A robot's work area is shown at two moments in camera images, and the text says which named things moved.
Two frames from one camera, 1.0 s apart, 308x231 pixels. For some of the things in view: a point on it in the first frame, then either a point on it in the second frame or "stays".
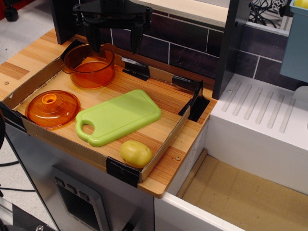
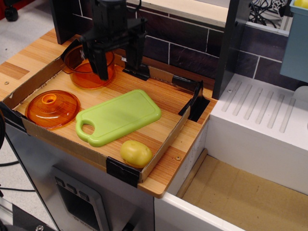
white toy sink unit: (248, 170) stays
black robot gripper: (93, 13) to (111, 28)
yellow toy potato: (135, 154) stays
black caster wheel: (11, 13) stays
